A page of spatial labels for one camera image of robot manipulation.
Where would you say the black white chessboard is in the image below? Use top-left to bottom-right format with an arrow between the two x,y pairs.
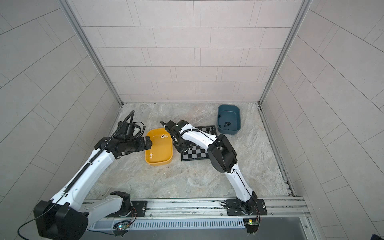
180,125 -> 222,162

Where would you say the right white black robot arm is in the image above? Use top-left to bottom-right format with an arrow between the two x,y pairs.
161,120 -> 260,215

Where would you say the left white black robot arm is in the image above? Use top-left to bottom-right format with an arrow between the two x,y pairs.
34,111 -> 152,240

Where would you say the left green circuit board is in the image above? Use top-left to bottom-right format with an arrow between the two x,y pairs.
113,221 -> 132,231

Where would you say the right circuit board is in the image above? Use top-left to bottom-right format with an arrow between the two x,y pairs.
243,219 -> 260,234

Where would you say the yellow plastic tray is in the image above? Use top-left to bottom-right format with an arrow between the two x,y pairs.
145,128 -> 173,166

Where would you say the teal plastic bin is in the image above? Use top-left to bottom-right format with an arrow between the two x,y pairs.
218,105 -> 241,135

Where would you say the ventilation grille strip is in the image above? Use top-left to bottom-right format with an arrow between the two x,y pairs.
88,218 -> 245,231

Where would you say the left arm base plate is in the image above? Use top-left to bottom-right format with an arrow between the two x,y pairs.
107,201 -> 148,218

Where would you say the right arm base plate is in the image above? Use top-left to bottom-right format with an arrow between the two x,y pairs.
221,199 -> 268,216

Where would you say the aluminium mounting rail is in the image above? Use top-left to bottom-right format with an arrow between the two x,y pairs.
59,196 -> 311,221

